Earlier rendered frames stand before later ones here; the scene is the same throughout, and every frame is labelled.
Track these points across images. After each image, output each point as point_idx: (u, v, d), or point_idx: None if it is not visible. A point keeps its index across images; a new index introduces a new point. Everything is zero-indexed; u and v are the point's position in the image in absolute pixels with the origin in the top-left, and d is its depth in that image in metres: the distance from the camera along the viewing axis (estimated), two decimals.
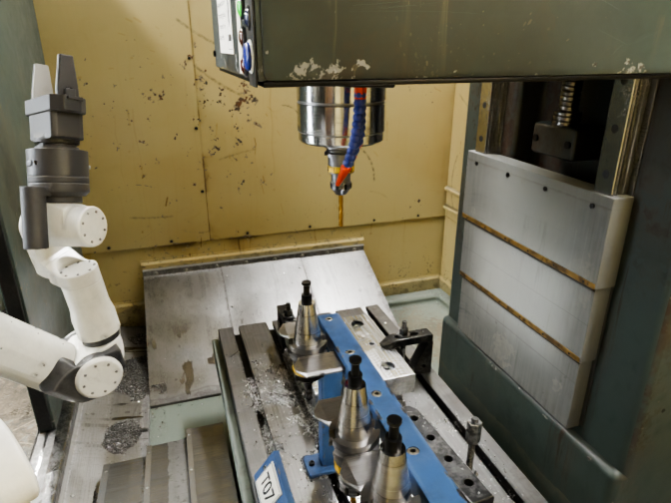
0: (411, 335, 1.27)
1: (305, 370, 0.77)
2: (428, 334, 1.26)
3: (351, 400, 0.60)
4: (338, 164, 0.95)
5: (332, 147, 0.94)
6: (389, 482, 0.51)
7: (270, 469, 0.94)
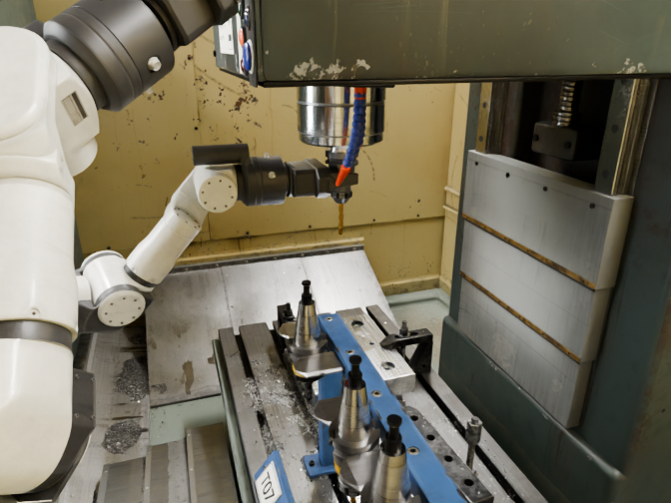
0: (411, 335, 1.27)
1: (305, 370, 0.77)
2: (428, 334, 1.26)
3: (351, 400, 0.60)
4: None
5: (333, 156, 0.94)
6: (389, 482, 0.51)
7: (270, 469, 0.94)
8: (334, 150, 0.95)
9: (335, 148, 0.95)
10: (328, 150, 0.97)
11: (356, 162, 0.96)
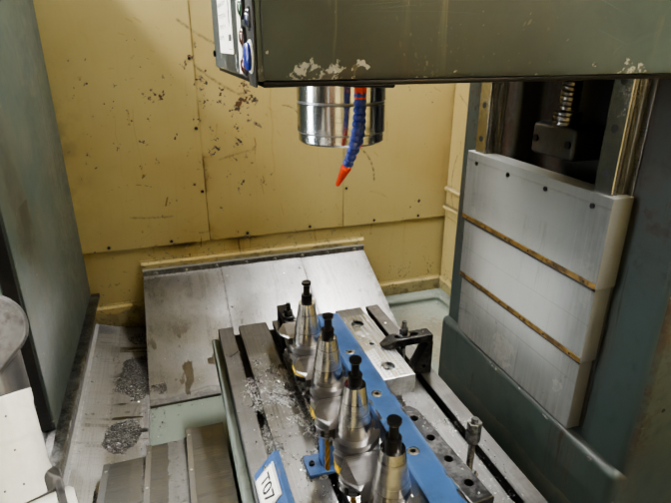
0: (411, 335, 1.27)
1: (305, 370, 0.77)
2: (428, 334, 1.26)
3: (351, 400, 0.60)
4: None
5: (315, 393, 0.71)
6: (389, 482, 0.51)
7: (270, 469, 0.94)
8: (317, 383, 0.72)
9: (318, 381, 0.71)
10: (310, 375, 0.74)
11: None
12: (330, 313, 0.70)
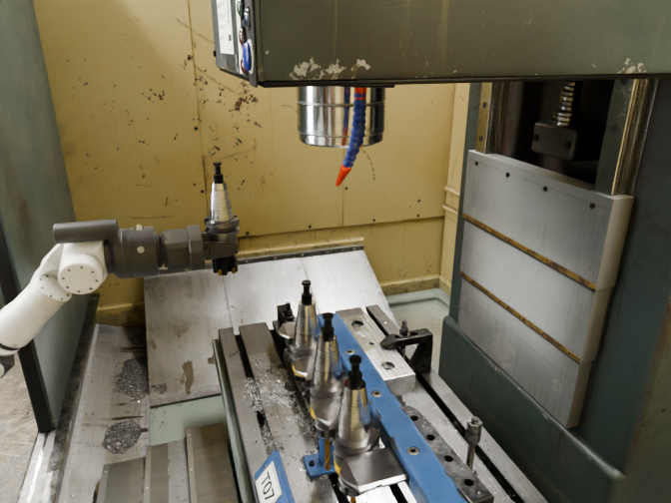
0: (411, 335, 1.27)
1: (305, 370, 0.77)
2: (428, 334, 1.26)
3: (351, 400, 0.60)
4: None
5: (315, 393, 0.71)
6: (216, 200, 0.91)
7: (270, 469, 0.94)
8: (317, 383, 0.72)
9: (318, 381, 0.71)
10: (310, 375, 0.74)
11: None
12: (330, 313, 0.70)
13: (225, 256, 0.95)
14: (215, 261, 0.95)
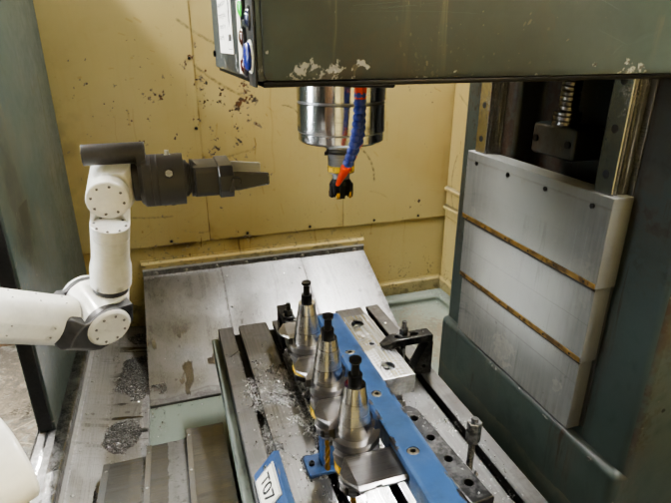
0: (411, 335, 1.27)
1: (305, 370, 0.77)
2: (428, 334, 1.26)
3: (351, 400, 0.60)
4: None
5: (315, 393, 0.71)
6: None
7: (270, 469, 0.94)
8: (317, 383, 0.72)
9: (318, 381, 0.71)
10: (310, 375, 0.74)
11: None
12: (330, 313, 0.70)
13: (343, 180, 0.97)
14: (334, 185, 0.97)
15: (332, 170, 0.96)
